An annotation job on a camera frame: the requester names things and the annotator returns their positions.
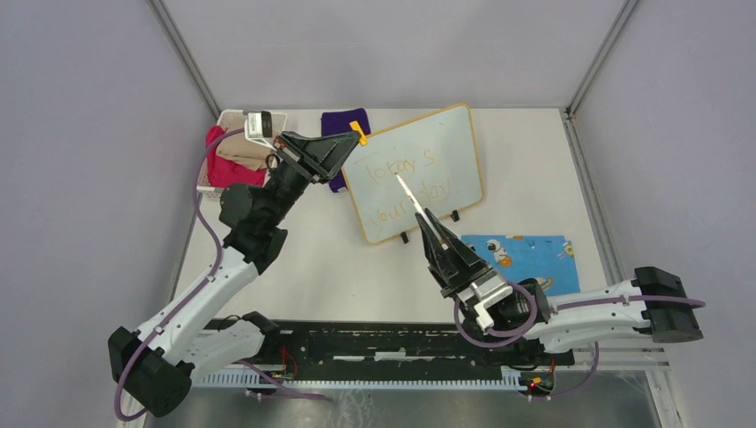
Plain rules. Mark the pink cloth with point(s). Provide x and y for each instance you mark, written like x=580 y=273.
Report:
x=222 y=173

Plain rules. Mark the yellow marker cap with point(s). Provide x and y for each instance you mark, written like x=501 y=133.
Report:
x=356 y=127

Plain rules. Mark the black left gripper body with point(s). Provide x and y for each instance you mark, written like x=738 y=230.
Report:
x=297 y=160

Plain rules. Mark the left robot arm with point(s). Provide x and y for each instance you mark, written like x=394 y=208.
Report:
x=155 y=365

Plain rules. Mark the purple folded cloth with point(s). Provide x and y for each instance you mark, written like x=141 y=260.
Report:
x=337 y=122

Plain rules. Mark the yellow framed whiteboard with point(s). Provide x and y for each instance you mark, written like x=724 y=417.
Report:
x=436 y=155

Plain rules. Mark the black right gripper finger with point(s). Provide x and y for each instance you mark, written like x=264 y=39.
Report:
x=450 y=260
x=458 y=256

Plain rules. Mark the blue patterned cloth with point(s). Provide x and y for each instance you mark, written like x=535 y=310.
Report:
x=548 y=259

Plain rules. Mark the aluminium rail frame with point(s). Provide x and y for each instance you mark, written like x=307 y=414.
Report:
x=618 y=354

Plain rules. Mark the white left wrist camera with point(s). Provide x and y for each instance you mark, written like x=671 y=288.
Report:
x=258 y=126

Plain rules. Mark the white cable duct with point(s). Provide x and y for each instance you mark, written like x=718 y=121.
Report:
x=246 y=378

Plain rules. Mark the beige cloth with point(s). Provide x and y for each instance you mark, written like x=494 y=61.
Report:
x=245 y=153

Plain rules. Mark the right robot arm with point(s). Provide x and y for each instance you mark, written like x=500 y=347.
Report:
x=494 y=313

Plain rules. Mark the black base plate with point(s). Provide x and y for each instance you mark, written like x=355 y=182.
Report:
x=374 y=352

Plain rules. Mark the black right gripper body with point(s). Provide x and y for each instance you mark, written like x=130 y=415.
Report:
x=461 y=284

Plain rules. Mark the white orange marker pen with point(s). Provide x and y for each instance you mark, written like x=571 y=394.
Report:
x=416 y=201

